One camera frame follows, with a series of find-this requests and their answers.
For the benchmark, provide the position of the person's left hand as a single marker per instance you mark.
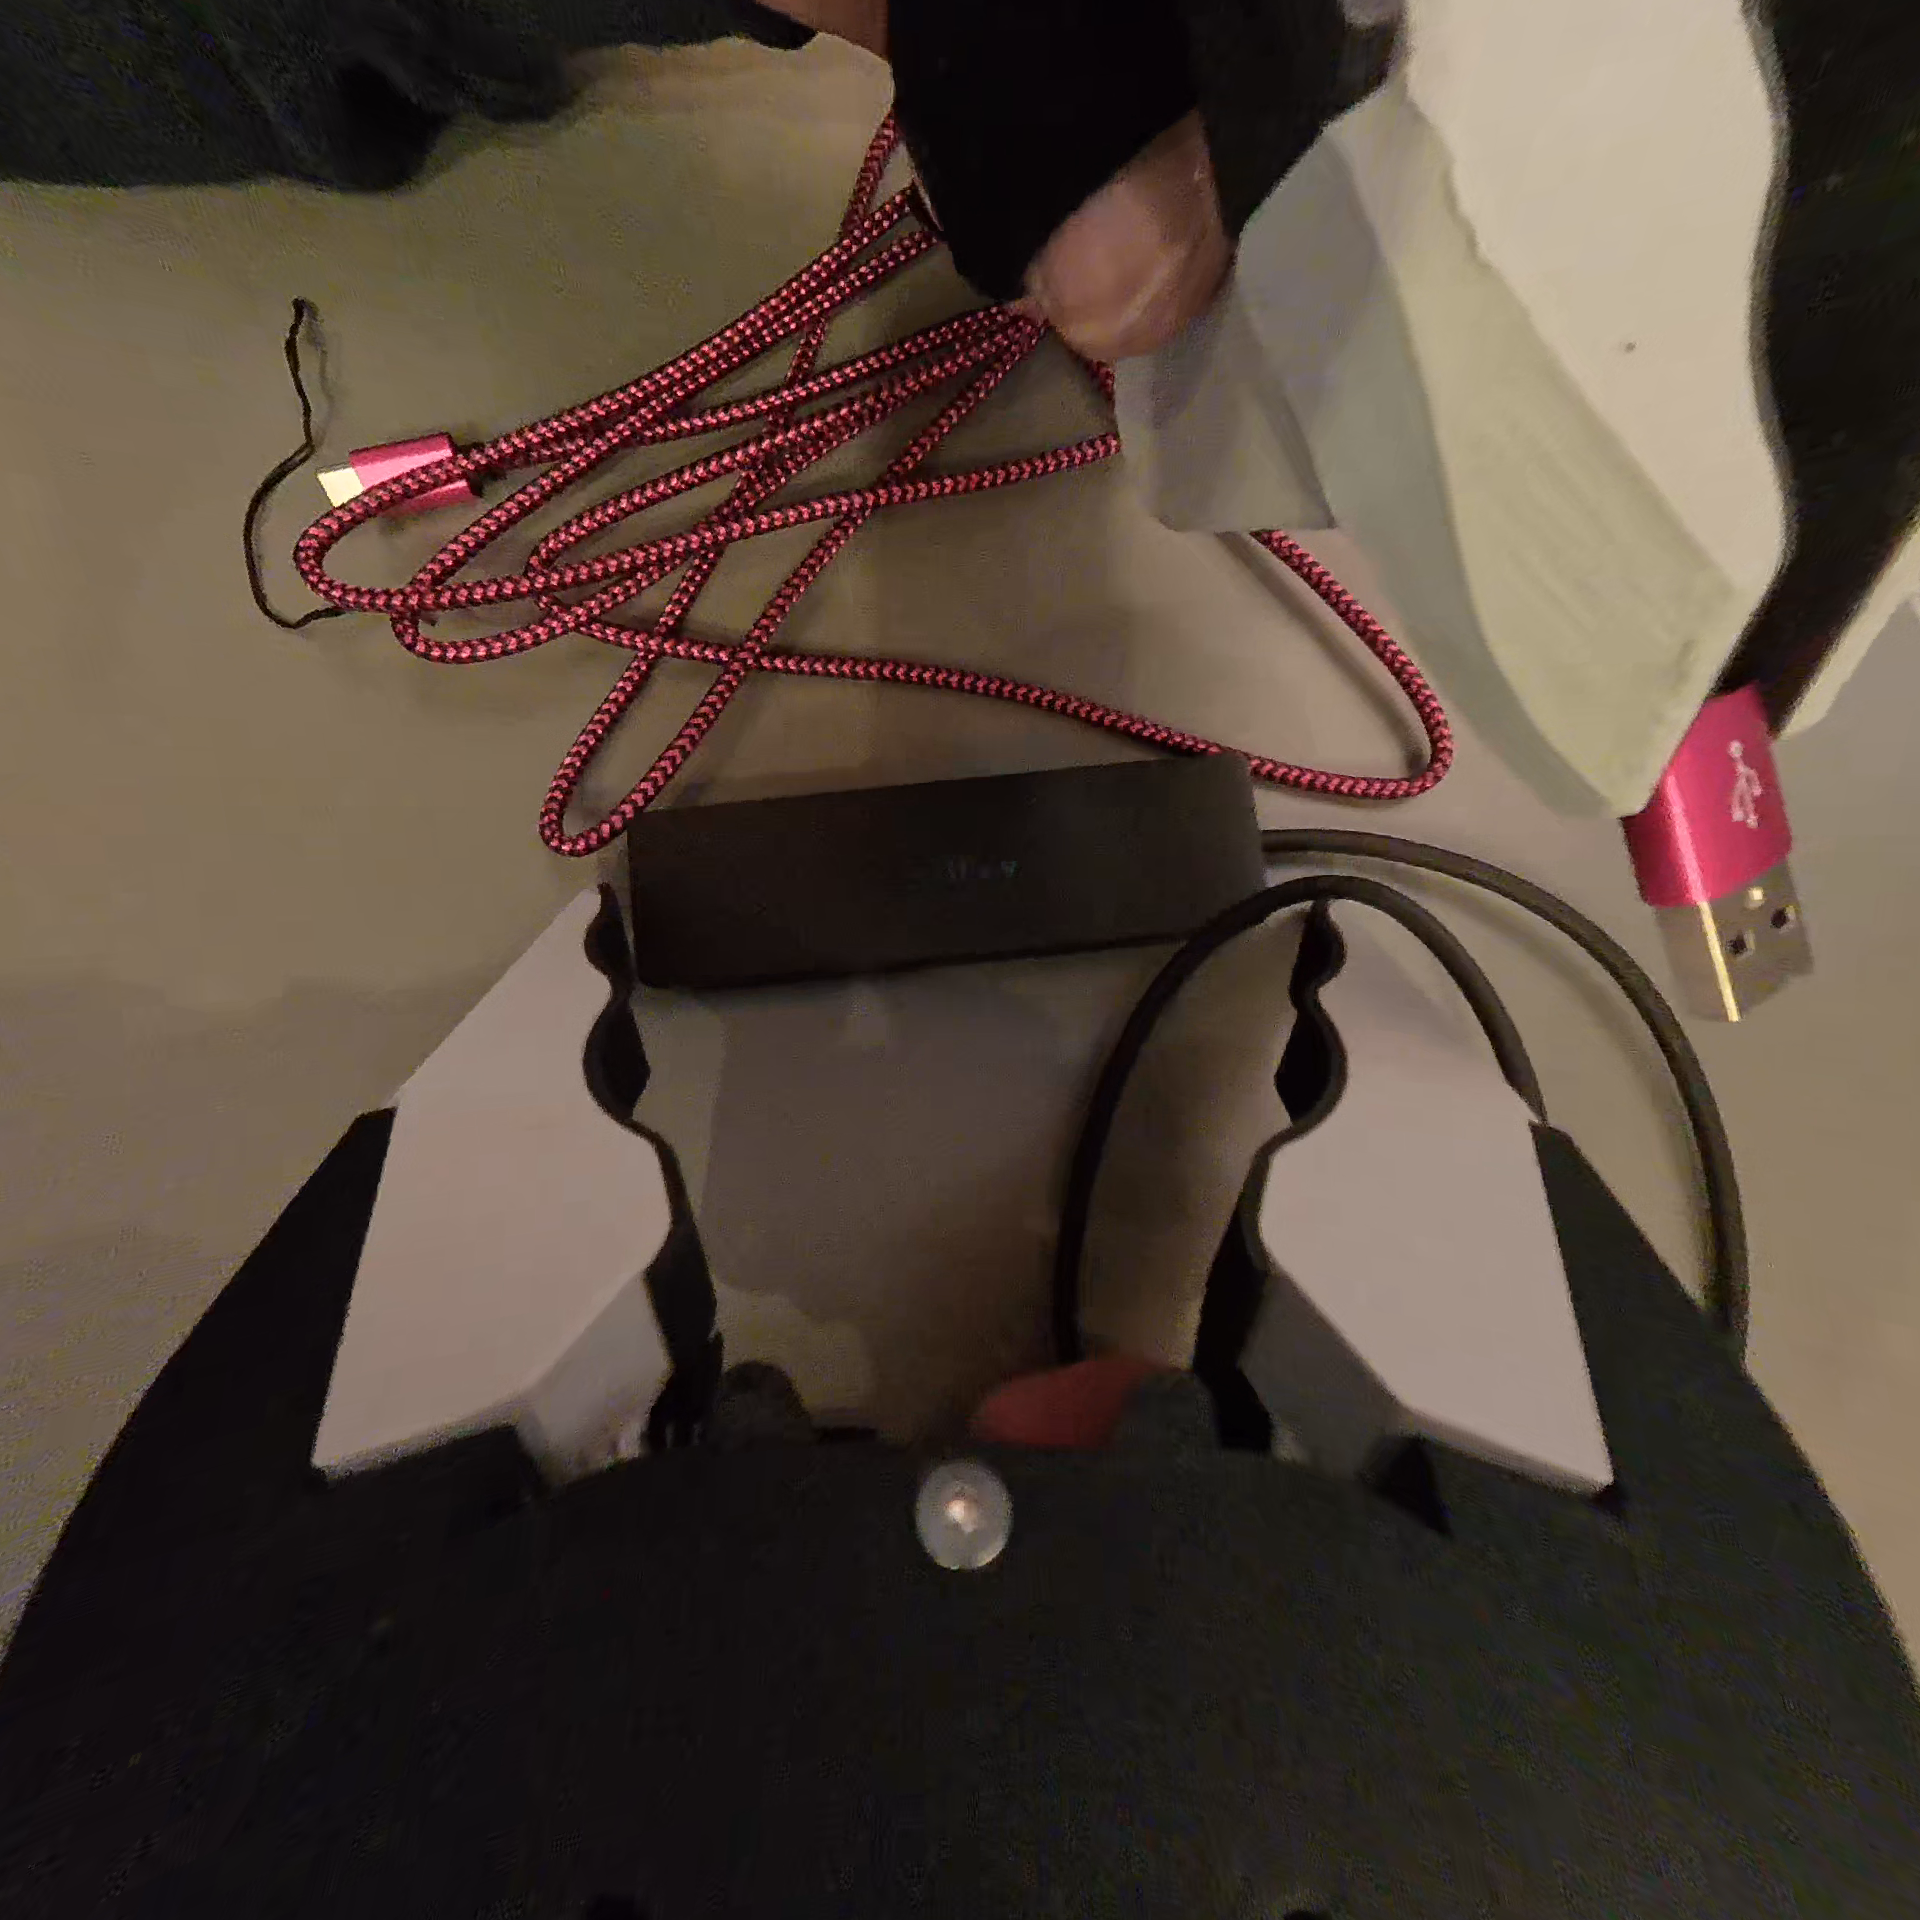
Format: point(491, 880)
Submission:
point(1141, 254)

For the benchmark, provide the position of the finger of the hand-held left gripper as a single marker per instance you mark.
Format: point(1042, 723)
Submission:
point(1862, 301)
point(1576, 301)

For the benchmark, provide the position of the black usb hub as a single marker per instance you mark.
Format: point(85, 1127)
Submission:
point(932, 870)

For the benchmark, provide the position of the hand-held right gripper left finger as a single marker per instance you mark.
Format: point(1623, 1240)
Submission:
point(494, 1231)

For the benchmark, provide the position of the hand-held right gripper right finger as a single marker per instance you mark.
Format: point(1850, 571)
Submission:
point(1424, 1277)

